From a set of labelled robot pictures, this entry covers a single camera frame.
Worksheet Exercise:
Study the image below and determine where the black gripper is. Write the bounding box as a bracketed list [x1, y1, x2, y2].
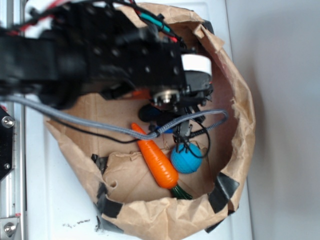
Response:
[150, 48, 213, 115]

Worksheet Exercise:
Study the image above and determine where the dark green plastic pickle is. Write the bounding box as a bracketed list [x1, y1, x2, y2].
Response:
[138, 104, 162, 123]

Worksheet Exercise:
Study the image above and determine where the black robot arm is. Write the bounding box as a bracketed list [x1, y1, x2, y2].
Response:
[0, 0, 213, 111]

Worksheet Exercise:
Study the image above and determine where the blue golf ball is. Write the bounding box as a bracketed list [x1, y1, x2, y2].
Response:
[170, 143, 202, 174]

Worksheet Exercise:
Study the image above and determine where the orange plastic carrot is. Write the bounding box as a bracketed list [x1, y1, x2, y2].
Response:
[131, 122, 194, 200]

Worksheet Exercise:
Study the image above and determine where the brown paper bag bin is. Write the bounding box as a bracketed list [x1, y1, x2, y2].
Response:
[46, 3, 256, 240]

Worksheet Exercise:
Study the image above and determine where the white plastic tray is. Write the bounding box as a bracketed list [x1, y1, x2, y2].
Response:
[25, 0, 253, 240]

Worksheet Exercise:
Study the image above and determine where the grey braided cable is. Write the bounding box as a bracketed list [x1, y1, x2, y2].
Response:
[0, 96, 229, 141]

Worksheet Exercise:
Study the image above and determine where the thin black wire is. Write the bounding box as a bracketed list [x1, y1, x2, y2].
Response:
[44, 114, 212, 159]

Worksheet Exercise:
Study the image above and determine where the black metal bracket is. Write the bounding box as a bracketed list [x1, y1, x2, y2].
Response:
[0, 105, 15, 181]

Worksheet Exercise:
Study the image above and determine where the aluminium frame rail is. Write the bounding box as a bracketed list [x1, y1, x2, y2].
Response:
[0, 0, 27, 240]

